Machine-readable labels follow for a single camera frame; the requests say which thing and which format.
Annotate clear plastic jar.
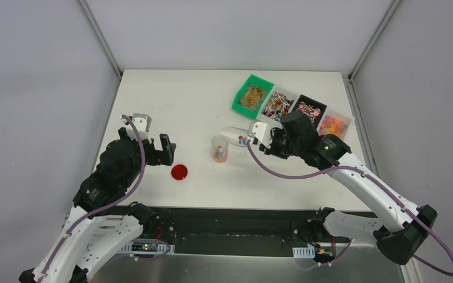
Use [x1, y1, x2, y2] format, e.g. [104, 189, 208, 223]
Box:
[211, 136, 228, 163]

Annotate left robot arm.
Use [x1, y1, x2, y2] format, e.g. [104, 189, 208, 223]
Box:
[18, 125, 176, 282]

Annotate white lollipop bin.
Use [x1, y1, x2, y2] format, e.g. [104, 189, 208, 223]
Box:
[256, 85, 300, 127]

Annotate black candy bin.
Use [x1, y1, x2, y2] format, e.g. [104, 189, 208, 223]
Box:
[292, 95, 327, 127]

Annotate clear plastic scoop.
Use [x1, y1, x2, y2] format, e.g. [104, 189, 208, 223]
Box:
[219, 127, 250, 147]

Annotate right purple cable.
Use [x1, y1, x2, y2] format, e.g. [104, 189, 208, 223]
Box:
[246, 139, 453, 277]

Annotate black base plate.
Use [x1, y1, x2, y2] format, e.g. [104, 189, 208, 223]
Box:
[138, 206, 348, 257]

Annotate purple cable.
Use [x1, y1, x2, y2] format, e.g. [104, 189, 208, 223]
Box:
[246, 139, 453, 277]
[35, 114, 147, 283]

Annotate green candy bin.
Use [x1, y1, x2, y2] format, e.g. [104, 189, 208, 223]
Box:
[231, 74, 275, 119]

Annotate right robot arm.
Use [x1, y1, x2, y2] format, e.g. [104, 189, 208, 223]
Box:
[260, 111, 437, 265]

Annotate red jar lid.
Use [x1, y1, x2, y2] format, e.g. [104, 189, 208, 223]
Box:
[171, 164, 188, 180]

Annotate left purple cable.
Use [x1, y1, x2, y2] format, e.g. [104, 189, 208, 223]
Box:
[35, 114, 147, 283]

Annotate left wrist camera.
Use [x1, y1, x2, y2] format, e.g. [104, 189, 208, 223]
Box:
[120, 113, 152, 142]

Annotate white gummy bin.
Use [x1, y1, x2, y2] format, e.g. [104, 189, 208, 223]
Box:
[317, 107, 354, 141]

